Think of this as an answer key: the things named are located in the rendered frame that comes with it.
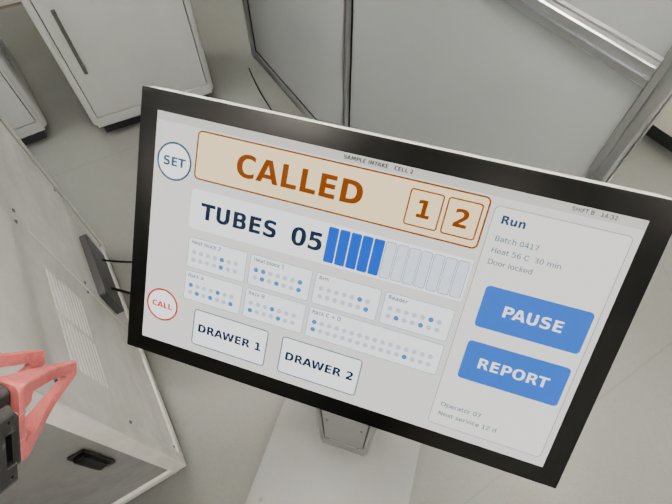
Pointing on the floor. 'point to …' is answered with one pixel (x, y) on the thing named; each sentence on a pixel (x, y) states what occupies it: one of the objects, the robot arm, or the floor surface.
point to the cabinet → (131, 467)
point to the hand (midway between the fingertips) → (51, 366)
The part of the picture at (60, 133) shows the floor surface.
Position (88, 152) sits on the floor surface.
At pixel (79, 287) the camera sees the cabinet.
